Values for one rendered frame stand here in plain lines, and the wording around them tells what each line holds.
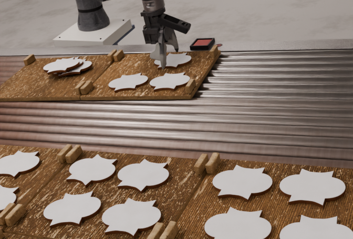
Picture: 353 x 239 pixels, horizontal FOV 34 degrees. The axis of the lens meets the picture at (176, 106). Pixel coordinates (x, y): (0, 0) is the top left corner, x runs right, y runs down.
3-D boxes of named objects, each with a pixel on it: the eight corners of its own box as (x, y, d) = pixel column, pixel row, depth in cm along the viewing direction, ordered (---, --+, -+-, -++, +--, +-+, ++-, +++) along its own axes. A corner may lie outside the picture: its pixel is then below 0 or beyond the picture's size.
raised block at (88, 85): (89, 86, 203) (87, 80, 202) (94, 86, 203) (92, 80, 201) (81, 95, 199) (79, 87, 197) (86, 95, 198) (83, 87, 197)
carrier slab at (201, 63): (122, 58, 227) (121, 54, 226) (221, 53, 211) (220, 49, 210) (81, 100, 198) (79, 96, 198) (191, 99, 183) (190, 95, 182)
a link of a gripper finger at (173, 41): (167, 45, 217) (157, 32, 209) (181, 44, 215) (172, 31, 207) (165, 52, 216) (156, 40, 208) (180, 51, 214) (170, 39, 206)
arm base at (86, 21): (85, 20, 278) (81, 0, 273) (114, 19, 273) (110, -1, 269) (73, 32, 266) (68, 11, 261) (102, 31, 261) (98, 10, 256)
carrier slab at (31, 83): (34, 61, 243) (33, 58, 242) (121, 57, 227) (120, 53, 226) (-14, 102, 214) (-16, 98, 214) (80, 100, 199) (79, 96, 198)
